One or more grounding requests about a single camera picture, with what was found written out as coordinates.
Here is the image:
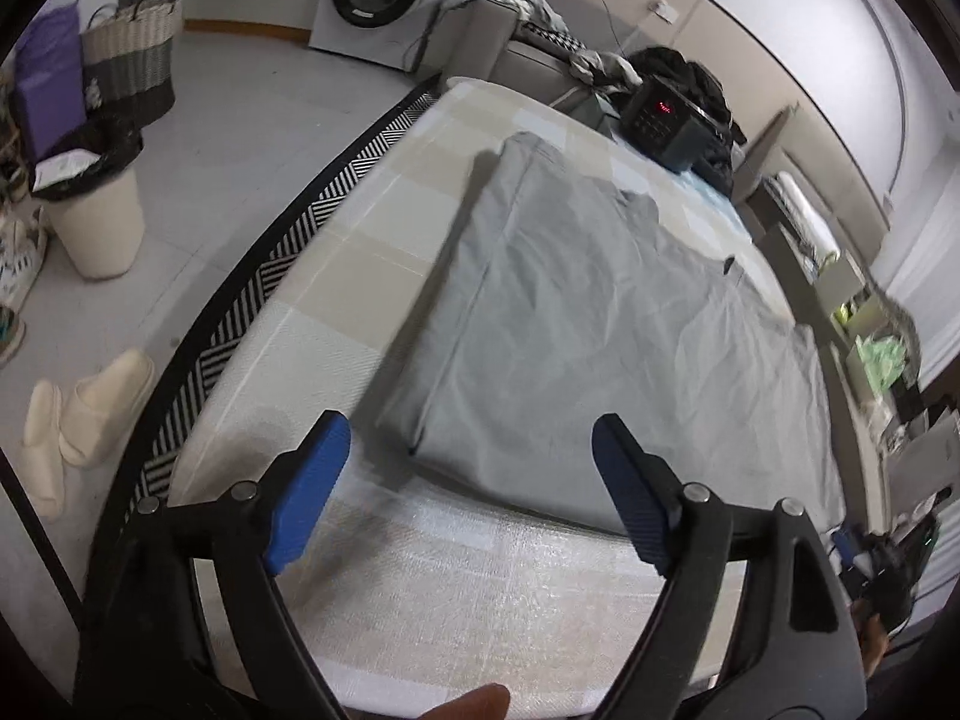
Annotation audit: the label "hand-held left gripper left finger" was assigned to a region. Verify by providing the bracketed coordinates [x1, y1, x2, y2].
[79, 409, 353, 720]

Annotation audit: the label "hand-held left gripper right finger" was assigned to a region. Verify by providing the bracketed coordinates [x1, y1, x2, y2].
[591, 412, 867, 720]

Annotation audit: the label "grey shorts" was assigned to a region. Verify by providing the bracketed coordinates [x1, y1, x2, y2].
[375, 131, 848, 537]

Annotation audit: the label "pile of dark clothes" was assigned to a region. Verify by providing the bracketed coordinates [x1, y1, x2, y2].
[626, 45, 751, 188]

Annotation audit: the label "person's right hand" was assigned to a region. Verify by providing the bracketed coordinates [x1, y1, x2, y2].
[859, 611, 893, 683]

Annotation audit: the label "person's left hand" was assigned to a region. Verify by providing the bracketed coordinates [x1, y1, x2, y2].
[416, 682, 512, 720]

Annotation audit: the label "beige checked bed blanket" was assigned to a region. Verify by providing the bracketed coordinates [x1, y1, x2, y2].
[161, 77, 852, 720]

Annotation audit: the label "green plastic bag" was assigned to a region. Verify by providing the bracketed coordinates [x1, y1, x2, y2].
[855, 334, 912, 391]

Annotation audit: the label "cream slipper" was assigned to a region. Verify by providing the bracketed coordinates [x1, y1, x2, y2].
[58, 349, 156, 467]
[21, 381, 67, 518]

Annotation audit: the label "light blue cloth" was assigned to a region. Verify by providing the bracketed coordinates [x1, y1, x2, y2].
[607, 127, 740, 203]

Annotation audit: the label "white pillow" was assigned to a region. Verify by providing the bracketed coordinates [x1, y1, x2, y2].
[776, 171, 839, 256]

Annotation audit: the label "beige trash bin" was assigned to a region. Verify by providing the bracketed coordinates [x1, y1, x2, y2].
[30, 124, 147, 280]

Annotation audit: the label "dark sneaker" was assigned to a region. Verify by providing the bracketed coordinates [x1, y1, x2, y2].
[0, 306, 27, 367]

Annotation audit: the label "black appliance with red display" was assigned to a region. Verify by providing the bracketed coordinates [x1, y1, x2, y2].
[619, 75, 732, 173]

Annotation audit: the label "beige headboard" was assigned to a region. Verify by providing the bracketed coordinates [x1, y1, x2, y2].
[731, 109, 811, 203]

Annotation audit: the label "white sneaker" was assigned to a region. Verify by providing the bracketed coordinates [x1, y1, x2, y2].
[0, 206, 50, 308]

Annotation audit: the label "pale crumpled cloth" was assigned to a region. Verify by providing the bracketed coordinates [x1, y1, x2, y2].
[570, 51, 642, 87]

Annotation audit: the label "black white checkered cloth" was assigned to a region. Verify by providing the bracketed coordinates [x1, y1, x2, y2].
[517, 19, 593, 53]

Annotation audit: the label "woven basket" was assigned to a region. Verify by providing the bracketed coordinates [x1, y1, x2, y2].
[81, 0, 185, 125]

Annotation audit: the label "beige sofa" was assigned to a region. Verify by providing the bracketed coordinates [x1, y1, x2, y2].
[442, 0, 601, 110]

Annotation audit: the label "purple box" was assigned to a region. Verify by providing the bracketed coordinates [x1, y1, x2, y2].
[13, 4, 89, 162]

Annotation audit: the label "white washing machine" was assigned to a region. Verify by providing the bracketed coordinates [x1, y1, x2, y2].
[309, 0, 470, 74]

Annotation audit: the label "black cable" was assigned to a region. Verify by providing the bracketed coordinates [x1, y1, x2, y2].
[0, 446, 85, 620]

